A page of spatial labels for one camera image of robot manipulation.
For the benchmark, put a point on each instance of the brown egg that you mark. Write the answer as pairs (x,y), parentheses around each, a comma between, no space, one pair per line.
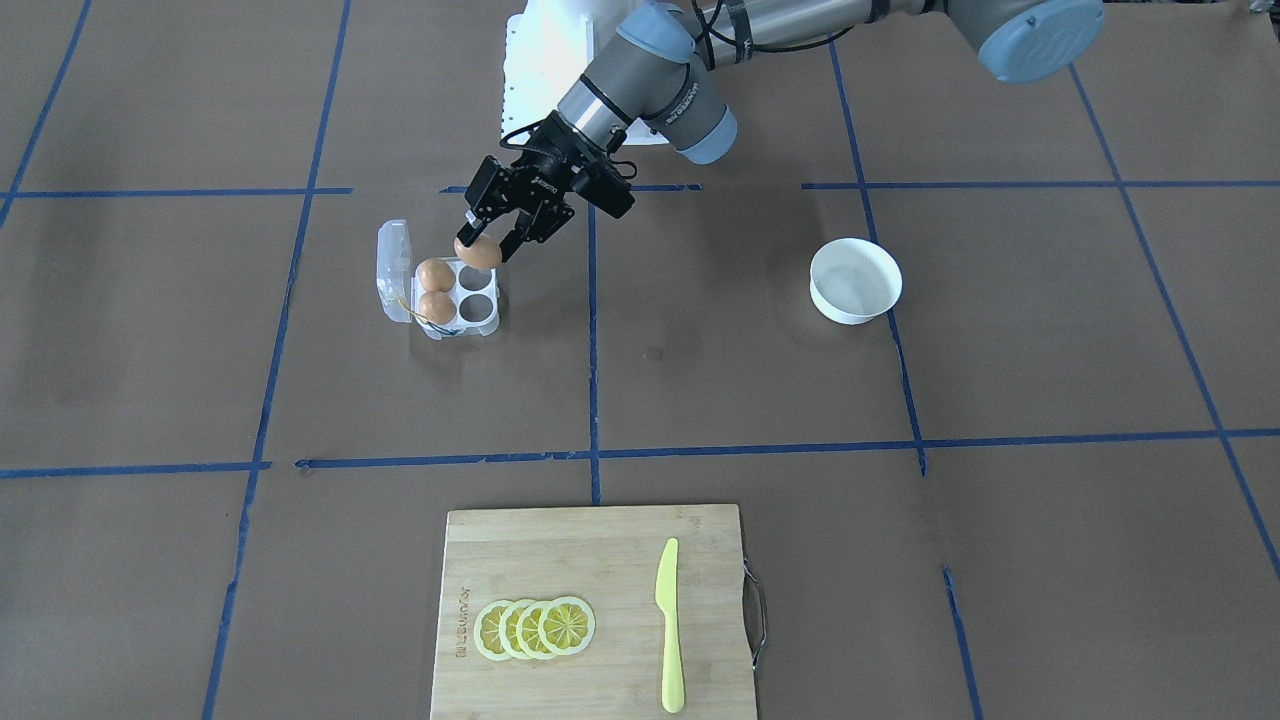
(483,254)

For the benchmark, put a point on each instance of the yellow-green plastic knife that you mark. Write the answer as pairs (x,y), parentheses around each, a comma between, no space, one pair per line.
(672,681)

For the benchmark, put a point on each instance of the bamboo cutting board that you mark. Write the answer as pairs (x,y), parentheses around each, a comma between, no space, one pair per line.
(626,612)

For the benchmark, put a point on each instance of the clear plastic egg carton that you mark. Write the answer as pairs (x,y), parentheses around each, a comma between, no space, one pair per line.
(476,293)

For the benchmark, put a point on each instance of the lemon slice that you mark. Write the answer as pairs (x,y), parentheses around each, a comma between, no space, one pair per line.
(488,632)
(568,625)
(528,634)
(509,629)

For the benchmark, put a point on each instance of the brown egg lower carton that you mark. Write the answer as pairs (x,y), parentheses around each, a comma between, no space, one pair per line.
(436,308)

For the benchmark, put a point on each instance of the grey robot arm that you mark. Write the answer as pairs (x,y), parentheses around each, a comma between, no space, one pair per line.
(1016,41)

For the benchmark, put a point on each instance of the white round bowl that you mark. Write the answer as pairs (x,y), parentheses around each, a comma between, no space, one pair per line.
(853,281)

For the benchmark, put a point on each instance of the brown egg carton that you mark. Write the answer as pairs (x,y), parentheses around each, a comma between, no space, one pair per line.
(436,275)
(436,308)

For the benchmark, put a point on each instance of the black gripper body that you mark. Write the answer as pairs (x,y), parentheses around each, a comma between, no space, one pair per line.
(548,170)

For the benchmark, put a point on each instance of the lemon slice top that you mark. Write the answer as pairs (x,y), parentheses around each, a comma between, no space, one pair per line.
(568,625)

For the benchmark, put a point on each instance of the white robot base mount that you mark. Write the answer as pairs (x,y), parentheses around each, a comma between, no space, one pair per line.
(540,60)

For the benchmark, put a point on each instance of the brown egg upper carton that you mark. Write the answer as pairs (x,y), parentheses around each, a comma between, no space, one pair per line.
(436,275)

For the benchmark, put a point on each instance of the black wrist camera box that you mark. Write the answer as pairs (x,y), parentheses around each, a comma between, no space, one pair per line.
(599,183)

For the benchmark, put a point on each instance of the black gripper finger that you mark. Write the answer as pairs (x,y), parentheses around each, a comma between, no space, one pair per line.
(534,227)
(482,211)

